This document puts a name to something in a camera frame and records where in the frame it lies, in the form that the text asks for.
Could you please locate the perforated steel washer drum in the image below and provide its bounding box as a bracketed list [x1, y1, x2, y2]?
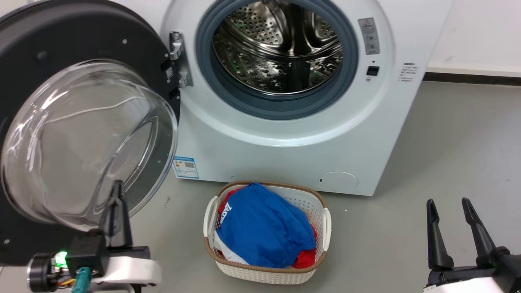
[211, 0, 344, 96]

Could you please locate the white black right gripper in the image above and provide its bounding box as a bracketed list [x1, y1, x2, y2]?
[423, 197, 521, 293]

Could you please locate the teal cable plug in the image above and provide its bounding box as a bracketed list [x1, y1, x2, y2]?
[75, 267, 93, 293]

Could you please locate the blue energy label sticker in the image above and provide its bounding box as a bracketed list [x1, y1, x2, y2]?
[173, 156, 200, 179]

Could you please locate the red garment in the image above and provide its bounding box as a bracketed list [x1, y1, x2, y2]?
[217, 188, 318, 269]

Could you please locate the grey warning sticker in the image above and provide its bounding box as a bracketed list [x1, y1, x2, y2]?
[358, 17, 381, 55]

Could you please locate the white woven-rim laundry basket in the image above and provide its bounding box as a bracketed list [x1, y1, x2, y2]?
[203, 180, 332, 285]

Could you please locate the blue garment with white print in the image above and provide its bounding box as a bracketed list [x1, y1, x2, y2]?
[214, 182, 317, 269]

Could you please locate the silver metal door hinge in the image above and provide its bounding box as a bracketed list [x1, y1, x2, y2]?
[169, 31, 194, 88]

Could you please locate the round white filter cover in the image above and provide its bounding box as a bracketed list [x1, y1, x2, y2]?
[319, 171, 359, 192]

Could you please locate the white front-load washing machine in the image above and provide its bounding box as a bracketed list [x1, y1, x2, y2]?
[160, 0, 455, 197]

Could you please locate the black round glass washer door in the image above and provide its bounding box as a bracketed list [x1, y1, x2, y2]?
[0, 0, 182, 267]

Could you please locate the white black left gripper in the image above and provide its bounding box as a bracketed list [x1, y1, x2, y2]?
[27, 180, 162, 293]

